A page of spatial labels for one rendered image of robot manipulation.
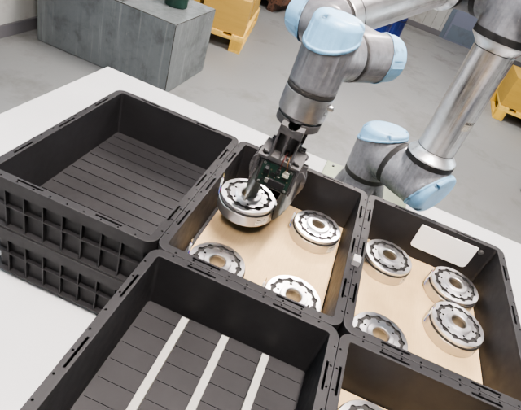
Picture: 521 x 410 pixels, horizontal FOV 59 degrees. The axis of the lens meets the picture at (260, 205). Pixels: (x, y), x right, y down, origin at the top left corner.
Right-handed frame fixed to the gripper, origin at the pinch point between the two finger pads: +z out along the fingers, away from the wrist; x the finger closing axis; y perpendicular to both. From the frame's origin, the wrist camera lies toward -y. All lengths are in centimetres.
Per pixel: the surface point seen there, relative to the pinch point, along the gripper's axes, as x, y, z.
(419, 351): 35.6, 7.8, 9.0
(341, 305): 17.7, 15.9, -0.5
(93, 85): -70, -56, 25
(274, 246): 4.9, -2.7, 9.8
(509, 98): 161, -437, 62
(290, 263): 9.0, 0.2, 9.7
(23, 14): -220, -210, 87
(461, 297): 42.5, -7.3, 5.6
